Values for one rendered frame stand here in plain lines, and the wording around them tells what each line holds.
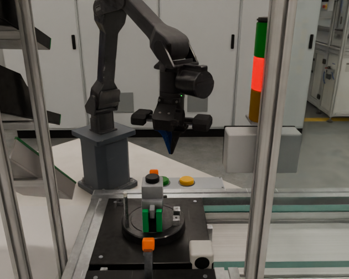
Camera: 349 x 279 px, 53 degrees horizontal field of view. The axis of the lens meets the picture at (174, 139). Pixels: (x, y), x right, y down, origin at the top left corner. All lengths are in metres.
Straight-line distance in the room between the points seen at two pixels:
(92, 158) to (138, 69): 2.66
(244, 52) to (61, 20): 1.85
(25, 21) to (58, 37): 3.15
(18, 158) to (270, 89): 0.44
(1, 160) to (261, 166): 0.38
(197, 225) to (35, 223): 0.48
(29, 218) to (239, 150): 0.71
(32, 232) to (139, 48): 2.85
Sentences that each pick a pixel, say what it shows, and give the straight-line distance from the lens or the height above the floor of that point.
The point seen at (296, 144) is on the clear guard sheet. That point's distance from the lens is 0.58.
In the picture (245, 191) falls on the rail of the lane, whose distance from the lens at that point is 0.97.
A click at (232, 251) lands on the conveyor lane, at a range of 0.83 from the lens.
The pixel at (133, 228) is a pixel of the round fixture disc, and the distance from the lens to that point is 0.77.
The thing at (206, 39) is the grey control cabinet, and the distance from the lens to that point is 3.67.
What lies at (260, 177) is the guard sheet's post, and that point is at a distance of 0.57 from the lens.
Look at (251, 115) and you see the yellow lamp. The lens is 0.57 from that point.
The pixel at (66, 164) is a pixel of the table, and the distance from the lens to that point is 1.39.
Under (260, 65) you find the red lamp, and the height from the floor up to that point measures 1.35.
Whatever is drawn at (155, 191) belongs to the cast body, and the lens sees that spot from 0.72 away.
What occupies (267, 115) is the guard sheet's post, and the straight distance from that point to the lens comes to 0.53.
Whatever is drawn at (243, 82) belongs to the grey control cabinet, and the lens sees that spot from 3.80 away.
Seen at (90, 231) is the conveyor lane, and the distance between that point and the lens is 0.84.
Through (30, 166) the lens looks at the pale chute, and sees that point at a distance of 0.71.
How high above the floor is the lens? 1.44
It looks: 22 degrees down
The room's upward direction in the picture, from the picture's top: straight up
